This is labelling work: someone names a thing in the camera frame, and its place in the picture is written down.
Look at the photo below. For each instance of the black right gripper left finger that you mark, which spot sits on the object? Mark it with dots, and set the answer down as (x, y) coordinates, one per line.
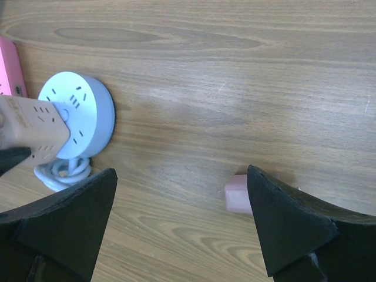
(58, 237)

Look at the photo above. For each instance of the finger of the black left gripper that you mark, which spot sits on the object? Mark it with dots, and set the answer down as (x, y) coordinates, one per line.
(9, 158)

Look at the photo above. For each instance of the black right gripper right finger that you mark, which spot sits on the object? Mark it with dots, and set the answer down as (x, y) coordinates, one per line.
(304, 238)

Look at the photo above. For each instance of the small pink plug adapter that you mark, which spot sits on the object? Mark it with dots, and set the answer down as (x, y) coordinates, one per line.
(236, 195)

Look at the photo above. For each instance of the pink triangular power strip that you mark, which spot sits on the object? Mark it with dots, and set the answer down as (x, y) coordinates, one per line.
(12, 79)

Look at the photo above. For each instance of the white round power strip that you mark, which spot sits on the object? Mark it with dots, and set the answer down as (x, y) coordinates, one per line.
(86, 106)

